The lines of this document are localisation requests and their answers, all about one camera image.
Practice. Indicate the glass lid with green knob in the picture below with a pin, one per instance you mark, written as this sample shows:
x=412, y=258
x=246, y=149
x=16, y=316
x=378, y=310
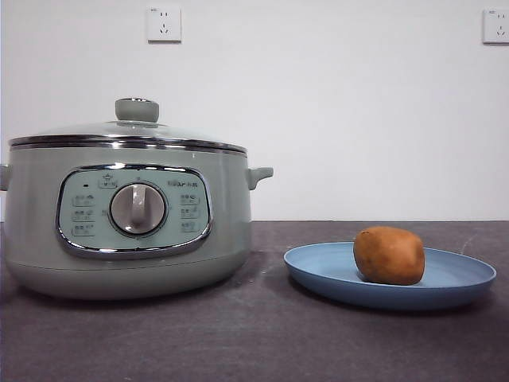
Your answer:
x=137, y=110

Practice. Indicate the brown potato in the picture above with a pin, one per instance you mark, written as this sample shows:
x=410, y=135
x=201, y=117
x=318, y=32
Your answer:
x=387, y=256

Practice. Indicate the blue round plate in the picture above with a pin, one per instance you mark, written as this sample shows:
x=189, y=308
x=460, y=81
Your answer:
x=318, y=270

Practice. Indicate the pale green electric steamer pot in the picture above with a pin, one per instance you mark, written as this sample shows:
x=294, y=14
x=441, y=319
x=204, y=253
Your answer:
x=36, y=223

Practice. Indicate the white wall socket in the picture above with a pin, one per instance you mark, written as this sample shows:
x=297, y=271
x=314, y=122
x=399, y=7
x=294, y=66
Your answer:
x=164, y=24
x=496, y=26

